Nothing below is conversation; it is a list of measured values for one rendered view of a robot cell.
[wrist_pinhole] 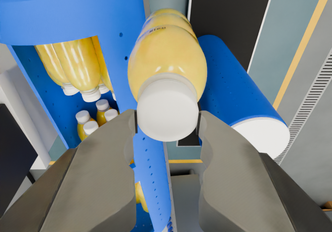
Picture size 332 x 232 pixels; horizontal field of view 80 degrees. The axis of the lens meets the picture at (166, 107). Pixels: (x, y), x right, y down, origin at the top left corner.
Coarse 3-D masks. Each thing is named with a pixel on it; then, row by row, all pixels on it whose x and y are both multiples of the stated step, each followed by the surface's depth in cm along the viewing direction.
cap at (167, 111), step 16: (160, 80) 12; (176, 80) 13; (144, 96) 12; (160, 96) 11; (176, 96) 11; (192, 96) 12; (144, 112) 12; (160, 112) 12; (176, 112) 12; (192, 112) 12; (144, 128) 13; (160, 128) 13; (176, 128) 13; (192, 128) 12
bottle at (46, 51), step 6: (42, 48) 39; (48, 48) 39; (42, 54) 40; (48, 54) 40; (54, 54) 40; (48, 60) 40; (54, 60) 40; (48, 66) 42; (54, 66) 41; (60, 66) 41; (54, 72) 42; (60, 72) 42; (60, 78) 44; (66, 78) 44; (66, 84) 46
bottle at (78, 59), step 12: (60, 48) 35; (72, 48) 35; (84, 48) 36; (60, 60) 37; (72, 60) 36; (84, 60) 37; (96, 60) 40; (72, 72) 38; (84, 72) 38; (96, 72) 40; (72, 84) 40; (84, 84) 40; (96, 84) 42
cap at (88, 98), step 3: (99, 90) 45; (93, 93) 43; (96, 93) 43; (99, 93) 44; (84, 96) 43; (87, 96) 43; (90, 96) 43; (93, 96) 43; (96, 96) 44; (99, 96) 44; (84, 99) 44; (87, 99) 43; (90, 99) 43; (93, 99) 43; (96, 99) 44
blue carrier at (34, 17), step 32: (0, 0) 27; (32, 0) 26; (64, 0) 27; (96, 0) 29; (128, 0) 33; (0, 32) 30; (32, 32) 29; (64, 32) 29; (96, 32) 31; (128, 32) 35; (32, 64) 47; (64, 96) 58; (128, 96) 40; (64, 128) 58; (160, 160) 62; (160, 192) 68; (160, 224) 77
